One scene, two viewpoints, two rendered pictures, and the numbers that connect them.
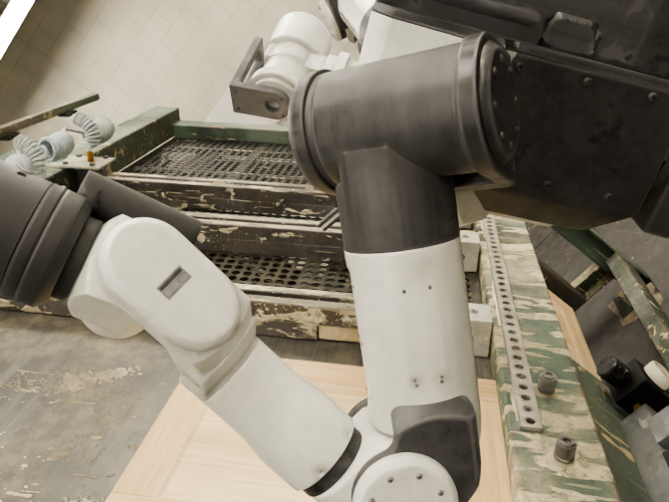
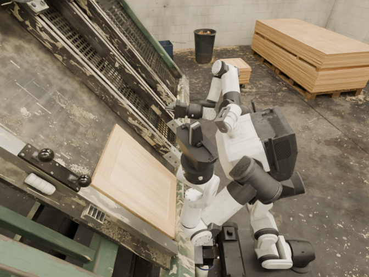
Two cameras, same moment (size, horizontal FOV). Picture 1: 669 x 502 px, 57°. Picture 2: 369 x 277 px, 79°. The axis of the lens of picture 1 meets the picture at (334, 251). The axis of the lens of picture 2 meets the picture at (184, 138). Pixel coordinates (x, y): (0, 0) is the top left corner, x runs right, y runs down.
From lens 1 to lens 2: 0.66 m
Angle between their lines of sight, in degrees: 38
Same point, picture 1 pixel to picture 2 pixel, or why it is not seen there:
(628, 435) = not seen: hidden behind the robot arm
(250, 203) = (129, 56)
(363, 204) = (243, 194)
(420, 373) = (222, 220)
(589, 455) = not seen: hidden behind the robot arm
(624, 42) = (278, 176)
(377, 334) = (222, 211)
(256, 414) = (195, 214)
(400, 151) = (257, 193)
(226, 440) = (123, 166)
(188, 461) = (115, 169)
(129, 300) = (209, 196)
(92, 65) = not seen: outside the picture
